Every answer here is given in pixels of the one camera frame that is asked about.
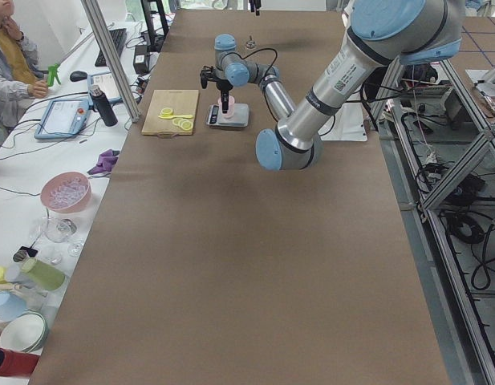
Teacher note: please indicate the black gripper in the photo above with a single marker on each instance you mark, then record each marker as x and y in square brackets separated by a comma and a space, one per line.
[222, 85]

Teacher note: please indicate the pink plastic cup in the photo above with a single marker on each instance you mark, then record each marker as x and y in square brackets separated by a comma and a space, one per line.
[229, 107]

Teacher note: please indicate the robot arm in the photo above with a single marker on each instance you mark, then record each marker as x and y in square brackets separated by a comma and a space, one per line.
[413, 32]

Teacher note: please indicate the glass sauce bottle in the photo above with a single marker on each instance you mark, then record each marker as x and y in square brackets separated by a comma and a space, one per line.
[250, 44]

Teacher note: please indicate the silver kitchen scale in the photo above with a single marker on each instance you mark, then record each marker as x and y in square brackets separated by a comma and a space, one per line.
[237, 117]

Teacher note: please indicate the green cup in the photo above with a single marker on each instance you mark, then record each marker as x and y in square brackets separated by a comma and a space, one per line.
[44, 275]

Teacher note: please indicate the light blue cup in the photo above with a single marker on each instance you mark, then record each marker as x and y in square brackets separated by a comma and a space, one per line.
[11, 306]

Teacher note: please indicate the red cup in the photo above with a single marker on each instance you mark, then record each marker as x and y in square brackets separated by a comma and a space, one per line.
[17, 364]

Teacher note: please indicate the wooden cutting board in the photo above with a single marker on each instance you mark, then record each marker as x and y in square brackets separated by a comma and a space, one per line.
[181, 101]

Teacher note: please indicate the yellow plastic knife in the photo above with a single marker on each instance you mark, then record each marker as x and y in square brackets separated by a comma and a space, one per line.
[171, 117]

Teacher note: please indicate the black power adapter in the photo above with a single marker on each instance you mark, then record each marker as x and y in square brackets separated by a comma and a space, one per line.
[141, 60]

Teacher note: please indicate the blue teach pendant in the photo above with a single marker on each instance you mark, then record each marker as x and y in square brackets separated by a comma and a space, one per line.
[106, 84]
[63, 118]

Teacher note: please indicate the black thermos bottle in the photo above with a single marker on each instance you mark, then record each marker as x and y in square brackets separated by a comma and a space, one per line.
[102, 106]

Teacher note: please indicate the purple cloth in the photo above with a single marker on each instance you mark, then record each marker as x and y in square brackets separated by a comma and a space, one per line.
[105, 163]

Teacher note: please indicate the black computer mouse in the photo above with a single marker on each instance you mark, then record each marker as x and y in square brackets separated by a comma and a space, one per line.
[77, 76]

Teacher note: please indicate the pink bowl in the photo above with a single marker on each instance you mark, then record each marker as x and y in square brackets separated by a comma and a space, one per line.
[68, 192]

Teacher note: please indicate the seated person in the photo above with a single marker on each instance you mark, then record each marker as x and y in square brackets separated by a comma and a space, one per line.
[20, 79]

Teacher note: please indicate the wine glass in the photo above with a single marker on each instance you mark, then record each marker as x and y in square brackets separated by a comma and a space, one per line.
[64, 231]

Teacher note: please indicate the white green bowl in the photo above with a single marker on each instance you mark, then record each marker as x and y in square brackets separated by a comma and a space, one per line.
[27, 333]

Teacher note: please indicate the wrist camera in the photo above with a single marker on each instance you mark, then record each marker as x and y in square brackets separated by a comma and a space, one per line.
[207, 76]

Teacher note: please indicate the aluminium frame post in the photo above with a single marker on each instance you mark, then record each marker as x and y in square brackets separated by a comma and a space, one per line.
[106, 45]

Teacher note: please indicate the white camera mast base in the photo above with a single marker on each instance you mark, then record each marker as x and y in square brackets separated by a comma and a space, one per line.
[346, 125]

